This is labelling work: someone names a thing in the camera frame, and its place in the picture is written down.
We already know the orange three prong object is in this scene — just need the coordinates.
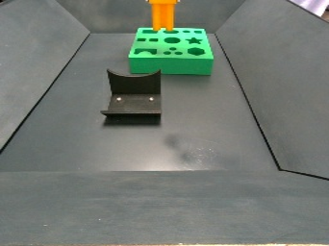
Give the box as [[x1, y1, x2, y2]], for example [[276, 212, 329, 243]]
[[148, 0, 181, 31]]

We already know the green foam shape board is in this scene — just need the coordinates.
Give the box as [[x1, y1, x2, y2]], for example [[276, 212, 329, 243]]
[[129, 28, 214, 75]]

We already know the black curved holder bracket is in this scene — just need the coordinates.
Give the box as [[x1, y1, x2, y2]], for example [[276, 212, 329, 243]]
[[102, 70, 162, 116]]

